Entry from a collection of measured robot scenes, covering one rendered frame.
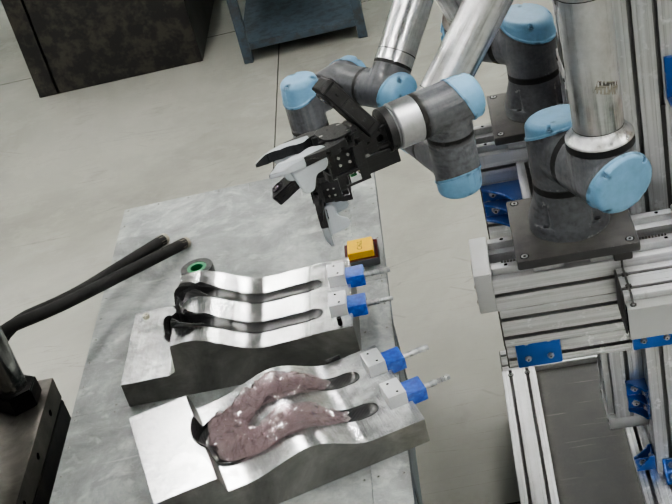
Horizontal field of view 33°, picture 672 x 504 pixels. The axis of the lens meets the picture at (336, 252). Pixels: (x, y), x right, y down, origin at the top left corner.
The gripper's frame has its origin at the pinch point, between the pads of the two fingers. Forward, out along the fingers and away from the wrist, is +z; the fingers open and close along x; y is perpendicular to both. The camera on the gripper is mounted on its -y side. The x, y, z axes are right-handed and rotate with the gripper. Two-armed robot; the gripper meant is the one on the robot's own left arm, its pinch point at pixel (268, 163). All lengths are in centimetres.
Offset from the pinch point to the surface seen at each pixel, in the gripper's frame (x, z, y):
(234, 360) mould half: 49, 9, 53
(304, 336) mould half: 43, -5, 52
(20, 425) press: 71, 54, 58
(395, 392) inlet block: 16, -13, 56
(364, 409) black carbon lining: 19, -7, 59
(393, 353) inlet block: 28, -18, 55
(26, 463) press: 58, 55, 60
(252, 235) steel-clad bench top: 104, -13, 52
